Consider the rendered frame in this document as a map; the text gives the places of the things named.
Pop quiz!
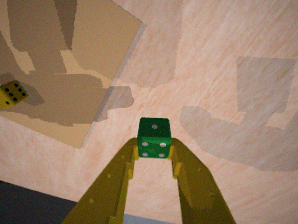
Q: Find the green die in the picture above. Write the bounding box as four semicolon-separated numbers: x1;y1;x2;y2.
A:
137;117;172;159

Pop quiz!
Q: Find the yellow die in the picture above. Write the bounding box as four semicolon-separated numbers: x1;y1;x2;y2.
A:
0;80;29;109

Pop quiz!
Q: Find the tan square mat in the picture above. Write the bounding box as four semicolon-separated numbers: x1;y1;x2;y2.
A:
0;0;142;150

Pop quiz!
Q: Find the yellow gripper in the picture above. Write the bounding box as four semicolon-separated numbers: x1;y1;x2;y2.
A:
61;137;236;224

